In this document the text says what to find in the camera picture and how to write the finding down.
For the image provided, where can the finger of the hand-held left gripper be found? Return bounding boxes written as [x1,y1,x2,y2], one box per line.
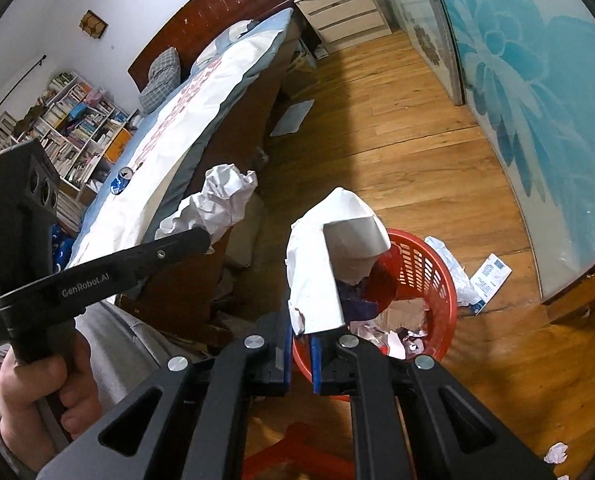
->
[126,227,213,282]

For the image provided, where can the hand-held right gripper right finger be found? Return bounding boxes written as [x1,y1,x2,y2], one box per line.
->
[310,327,555,480]

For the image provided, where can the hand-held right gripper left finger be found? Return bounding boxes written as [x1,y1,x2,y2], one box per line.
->
[38,310,294,480]

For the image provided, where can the white paper sheet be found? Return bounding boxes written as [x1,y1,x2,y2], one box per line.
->
[284,187,393,336]
[270,99,317,137]

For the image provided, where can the red plastic basket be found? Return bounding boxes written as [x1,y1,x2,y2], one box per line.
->
[292,229,459,403]

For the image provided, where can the person's left forearm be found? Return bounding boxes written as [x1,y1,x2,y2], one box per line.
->
[0,405,38,480]

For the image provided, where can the person's left hand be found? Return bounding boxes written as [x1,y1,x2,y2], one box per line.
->
[0,332,103,448]

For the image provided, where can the blue moon print blanket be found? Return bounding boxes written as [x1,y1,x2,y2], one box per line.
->
[50,222,76,271]

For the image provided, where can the purple wrapper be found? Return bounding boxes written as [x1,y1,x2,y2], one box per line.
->
[340,280,383,321]

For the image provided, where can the torn white paper scraps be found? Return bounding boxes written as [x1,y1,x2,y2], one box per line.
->
[350,322,428,361]

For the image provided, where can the blue drink can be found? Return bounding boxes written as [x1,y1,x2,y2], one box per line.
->
[110,166,135,196]

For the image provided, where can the person's grey clothing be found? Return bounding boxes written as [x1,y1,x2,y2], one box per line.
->
[75,300,203,411]

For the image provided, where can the blue bedsheet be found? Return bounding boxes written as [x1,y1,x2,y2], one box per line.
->
[52,7,296,261]

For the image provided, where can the white bookshelf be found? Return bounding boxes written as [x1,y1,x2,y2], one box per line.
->
[10,71,133,196]

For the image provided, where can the many assorted books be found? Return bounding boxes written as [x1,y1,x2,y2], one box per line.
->
[15,74,128,186]

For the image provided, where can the grey checked pillow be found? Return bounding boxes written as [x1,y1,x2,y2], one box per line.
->
[138,47,182,113]

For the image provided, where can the flat white paper sheet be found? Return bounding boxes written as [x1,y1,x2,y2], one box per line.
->
[270,99,317,137]

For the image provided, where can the blue and white packet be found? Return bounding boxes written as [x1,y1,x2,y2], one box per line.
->
[467,254,512,317]

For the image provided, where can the black curtain rod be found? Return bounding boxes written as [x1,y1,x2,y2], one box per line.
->
[0,54,47,136]

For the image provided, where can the blue and white pillow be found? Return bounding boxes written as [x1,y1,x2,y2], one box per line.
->
[192,20,256,68]

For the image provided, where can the small crumpled paper ball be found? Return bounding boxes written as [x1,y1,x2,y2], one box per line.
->
[543,441,571,465]

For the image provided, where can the light wooden nightstand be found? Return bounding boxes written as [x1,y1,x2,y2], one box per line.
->
[295,0,393,53]

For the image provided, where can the floral sliding wardrobe door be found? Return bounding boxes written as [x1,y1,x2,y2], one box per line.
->
[425,0,595,306]
[360,0,467,107]

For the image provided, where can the brown honeycomb wall ornament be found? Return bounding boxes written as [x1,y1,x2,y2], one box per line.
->
[80,10,107,40]

